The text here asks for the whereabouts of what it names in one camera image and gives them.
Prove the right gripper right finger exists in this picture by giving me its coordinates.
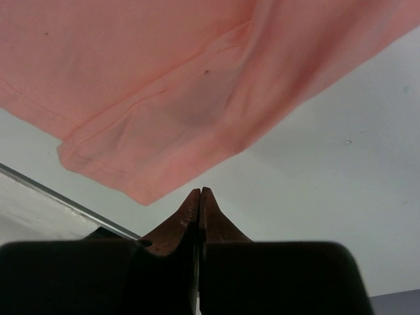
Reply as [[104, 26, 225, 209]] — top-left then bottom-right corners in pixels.
[[199, 187, 373, 314]]

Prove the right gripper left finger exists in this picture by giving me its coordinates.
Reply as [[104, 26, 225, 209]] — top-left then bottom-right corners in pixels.
[[1, 189, 200, 314]]

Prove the pink t-shirt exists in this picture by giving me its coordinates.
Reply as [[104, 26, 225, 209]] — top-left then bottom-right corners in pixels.
[[1, 1, 419, 205]]

